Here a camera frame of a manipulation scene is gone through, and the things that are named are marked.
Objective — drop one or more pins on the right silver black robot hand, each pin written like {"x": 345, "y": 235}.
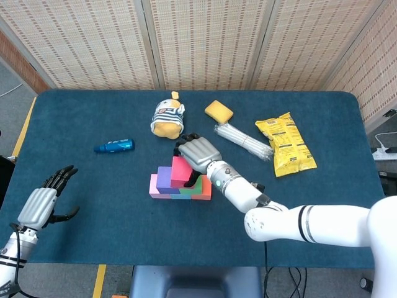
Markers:
{"x": 198, "y": 153}

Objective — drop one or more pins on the blue spray bottle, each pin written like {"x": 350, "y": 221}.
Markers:
{"x": 116, "y": 146}

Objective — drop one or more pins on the small orange object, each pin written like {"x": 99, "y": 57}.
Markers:
{"x": 119, "y": 296}

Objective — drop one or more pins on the orange foam cube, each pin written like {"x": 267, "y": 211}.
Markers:
{"x": 204, "y": 191}

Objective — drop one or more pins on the yellow plush toy striped shirt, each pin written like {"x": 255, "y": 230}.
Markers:
{"x": 166, "y": 118}

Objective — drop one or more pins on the yellow sponge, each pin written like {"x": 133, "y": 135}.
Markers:
{"x": 218, "y": 110}

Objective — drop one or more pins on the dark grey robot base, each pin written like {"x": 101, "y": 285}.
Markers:
{"x": 195, "y": 279}

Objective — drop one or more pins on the black flat object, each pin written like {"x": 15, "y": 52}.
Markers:
{"x": 6, "y": 180}

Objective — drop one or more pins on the silver metal bar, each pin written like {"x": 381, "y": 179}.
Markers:
{"x": 13, "y": 159}

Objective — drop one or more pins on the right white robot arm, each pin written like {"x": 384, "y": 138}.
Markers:
{"x": 325, "y": 223}

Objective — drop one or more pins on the pink foam cube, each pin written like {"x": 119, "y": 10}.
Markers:
{"x": 153, "y": 186}

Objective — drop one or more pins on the green foam cube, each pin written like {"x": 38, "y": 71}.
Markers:
{"x": 189, "y": 191}

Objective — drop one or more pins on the yellow snack bag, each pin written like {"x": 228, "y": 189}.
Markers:
{"x": 288, "y": 146}

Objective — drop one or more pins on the light blue foam cube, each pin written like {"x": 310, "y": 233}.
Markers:
{"x": 180, "y": 196}

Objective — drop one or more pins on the black cylinder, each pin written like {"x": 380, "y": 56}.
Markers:
{"x": 366, "y": 283}

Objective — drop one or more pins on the teal felt table cover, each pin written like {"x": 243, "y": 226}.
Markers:
{"x": 62, "y": 124}

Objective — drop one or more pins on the white power strip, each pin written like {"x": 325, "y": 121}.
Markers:
{"x": 384, "y": 153}

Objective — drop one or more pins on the red foam cube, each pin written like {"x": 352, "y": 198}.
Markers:
{"x": 180, "y": 172}

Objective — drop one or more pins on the purple foam cube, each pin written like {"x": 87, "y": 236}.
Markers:
{"x": 163, "y": 181}

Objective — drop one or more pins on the bundle of clear straws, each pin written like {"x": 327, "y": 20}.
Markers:
{"x": 242, "y": 139}

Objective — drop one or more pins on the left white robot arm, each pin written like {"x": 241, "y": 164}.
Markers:
{"x": 12, "y": 257}

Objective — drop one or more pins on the black box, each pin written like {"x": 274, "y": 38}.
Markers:
{"x": 389, "y": 183}

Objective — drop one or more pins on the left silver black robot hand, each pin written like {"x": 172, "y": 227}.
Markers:
{"x": 37, "y": 208}

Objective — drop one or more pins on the woven bamboo folding screen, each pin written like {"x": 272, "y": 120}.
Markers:
{"x": 201, "y": 40}

